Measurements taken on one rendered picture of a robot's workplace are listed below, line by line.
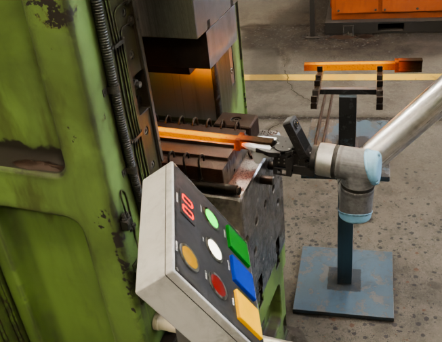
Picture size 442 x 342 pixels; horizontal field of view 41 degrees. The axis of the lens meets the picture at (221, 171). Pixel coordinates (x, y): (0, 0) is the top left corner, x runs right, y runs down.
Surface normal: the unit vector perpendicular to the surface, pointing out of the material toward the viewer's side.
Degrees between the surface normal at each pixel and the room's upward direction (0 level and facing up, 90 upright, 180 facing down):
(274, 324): 0
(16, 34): 89
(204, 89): 90
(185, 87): 90
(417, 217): 0
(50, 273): 90
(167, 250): 30
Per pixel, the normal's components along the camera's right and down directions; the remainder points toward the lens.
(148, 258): -0.58, -0.66
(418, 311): -0.10, -0.84
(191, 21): -0.36, 0.54
